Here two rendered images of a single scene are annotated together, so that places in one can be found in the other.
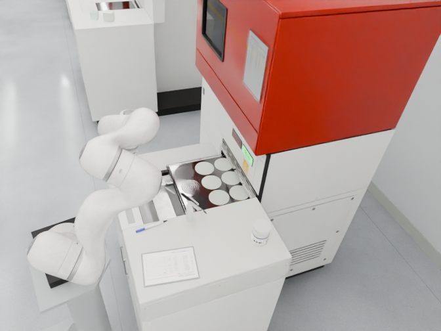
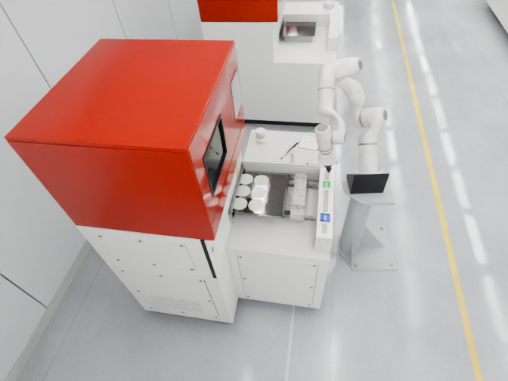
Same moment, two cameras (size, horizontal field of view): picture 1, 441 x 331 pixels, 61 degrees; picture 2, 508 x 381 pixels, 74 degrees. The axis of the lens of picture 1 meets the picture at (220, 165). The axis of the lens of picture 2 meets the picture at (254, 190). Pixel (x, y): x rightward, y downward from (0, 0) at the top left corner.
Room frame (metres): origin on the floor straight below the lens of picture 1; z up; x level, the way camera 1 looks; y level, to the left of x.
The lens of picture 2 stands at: (2.47, 0.92, 2.59)
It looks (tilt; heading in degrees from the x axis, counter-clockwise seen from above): 49 degrees down; 219
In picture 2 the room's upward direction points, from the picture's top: 6 degrees counter-clockwise
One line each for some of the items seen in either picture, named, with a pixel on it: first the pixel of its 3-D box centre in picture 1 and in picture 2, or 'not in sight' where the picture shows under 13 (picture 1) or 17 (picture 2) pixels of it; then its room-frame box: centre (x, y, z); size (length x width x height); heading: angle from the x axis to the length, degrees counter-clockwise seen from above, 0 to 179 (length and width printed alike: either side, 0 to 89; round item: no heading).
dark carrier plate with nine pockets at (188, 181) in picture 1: (211, 182); (258, 192); (1.34, 0.04, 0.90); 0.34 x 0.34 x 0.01; 25
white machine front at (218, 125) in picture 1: (228, 135); (227, 201); (1.58, -0.02, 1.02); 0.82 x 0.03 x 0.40; 25
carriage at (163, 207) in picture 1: (161, 200); (298, 196); (1.21, 0.27, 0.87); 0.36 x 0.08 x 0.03; 25
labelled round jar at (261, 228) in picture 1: (260, 232); (261, 135); (0.96, -0.19, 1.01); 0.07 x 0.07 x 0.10
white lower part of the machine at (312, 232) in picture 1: (267, 199); (193, 247); (1.72, -0.33, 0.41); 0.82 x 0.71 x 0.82; 25
